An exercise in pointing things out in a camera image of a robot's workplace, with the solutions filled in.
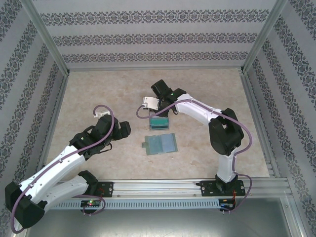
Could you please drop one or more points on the grey-green plate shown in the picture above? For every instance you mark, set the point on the grey-green plate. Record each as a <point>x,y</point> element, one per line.
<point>145,145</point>

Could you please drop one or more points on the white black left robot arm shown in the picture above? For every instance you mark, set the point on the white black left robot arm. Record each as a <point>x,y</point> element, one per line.
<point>61,171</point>

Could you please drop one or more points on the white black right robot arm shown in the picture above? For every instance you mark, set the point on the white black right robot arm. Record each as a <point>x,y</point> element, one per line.
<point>195,113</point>

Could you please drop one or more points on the teal card with number print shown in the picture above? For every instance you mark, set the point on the teal card with number print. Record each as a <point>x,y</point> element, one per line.
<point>160,123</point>

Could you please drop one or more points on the pale blue card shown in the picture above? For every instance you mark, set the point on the pale blue card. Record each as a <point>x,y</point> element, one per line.
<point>168,143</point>

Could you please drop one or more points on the grey sheet metal tray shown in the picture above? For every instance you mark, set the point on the grey sheet metal tray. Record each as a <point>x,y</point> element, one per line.
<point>158,224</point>

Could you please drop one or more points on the aluminium table side rail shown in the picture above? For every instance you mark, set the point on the aluminium table side rail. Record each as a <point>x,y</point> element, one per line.
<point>260,123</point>
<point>52,123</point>

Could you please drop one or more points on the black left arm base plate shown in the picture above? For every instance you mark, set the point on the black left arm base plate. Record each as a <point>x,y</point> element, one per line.
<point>106,188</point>

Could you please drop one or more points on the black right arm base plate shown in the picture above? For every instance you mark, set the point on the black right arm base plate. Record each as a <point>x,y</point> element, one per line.
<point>207,188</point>

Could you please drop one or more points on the aluminium frame post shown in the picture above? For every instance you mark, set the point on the aluminium frame post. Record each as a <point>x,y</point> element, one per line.
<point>261,37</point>
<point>49,37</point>

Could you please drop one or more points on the aluminium lower frame beam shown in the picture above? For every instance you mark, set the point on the aluminium lower frame beam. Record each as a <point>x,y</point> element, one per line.
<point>295,217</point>

